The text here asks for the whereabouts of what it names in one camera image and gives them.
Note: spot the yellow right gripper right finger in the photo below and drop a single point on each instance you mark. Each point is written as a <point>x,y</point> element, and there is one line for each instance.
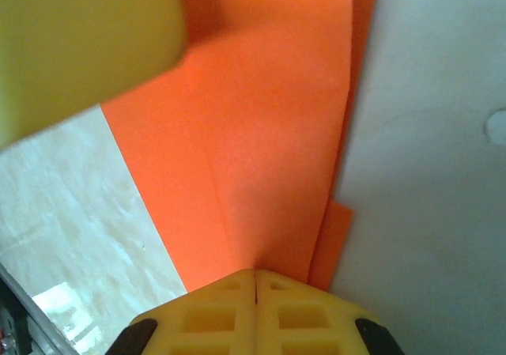
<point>269,311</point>

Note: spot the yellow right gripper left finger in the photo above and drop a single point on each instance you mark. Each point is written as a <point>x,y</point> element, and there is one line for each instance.
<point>241,311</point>

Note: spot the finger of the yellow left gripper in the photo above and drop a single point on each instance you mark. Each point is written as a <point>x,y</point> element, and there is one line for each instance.
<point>79,46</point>

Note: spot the orange paper sheet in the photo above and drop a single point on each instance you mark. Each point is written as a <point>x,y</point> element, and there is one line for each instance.
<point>257,133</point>

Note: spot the long aluminium mounting rail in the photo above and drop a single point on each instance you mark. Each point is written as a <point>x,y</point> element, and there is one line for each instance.
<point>31,319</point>

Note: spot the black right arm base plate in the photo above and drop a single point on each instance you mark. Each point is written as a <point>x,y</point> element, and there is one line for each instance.
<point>8,331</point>

